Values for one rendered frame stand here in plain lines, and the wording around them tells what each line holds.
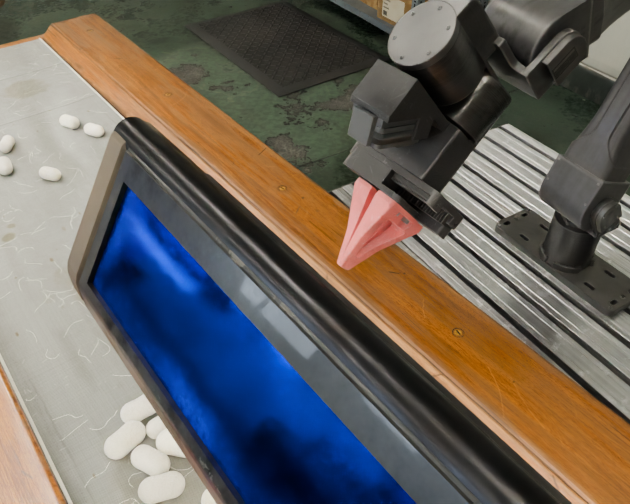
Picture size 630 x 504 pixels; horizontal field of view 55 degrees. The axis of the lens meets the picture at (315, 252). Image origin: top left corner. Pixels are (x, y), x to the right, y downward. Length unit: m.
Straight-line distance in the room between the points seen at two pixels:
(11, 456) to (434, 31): 0.48
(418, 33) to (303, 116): 1.99
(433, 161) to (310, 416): 0.36
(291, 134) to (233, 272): 2.18
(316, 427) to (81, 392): 0.49
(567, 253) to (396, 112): 0.43
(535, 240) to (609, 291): 0.12
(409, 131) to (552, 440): 0.29
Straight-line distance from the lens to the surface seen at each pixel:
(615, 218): 0.80
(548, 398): 0.60
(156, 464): 0.55
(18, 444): 0.59
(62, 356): 0.67
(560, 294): 0.85
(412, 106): 0.47
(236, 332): 0.18
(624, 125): 0.75
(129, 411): 0.59
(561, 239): 0.83
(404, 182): 0.52
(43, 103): 1.11
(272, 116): 2.48
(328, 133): 2.36
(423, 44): 0.48
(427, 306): 0.64
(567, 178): 0.77
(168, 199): 0.21
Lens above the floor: 1.23
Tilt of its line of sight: 42 degrees down
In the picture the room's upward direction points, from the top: straight up
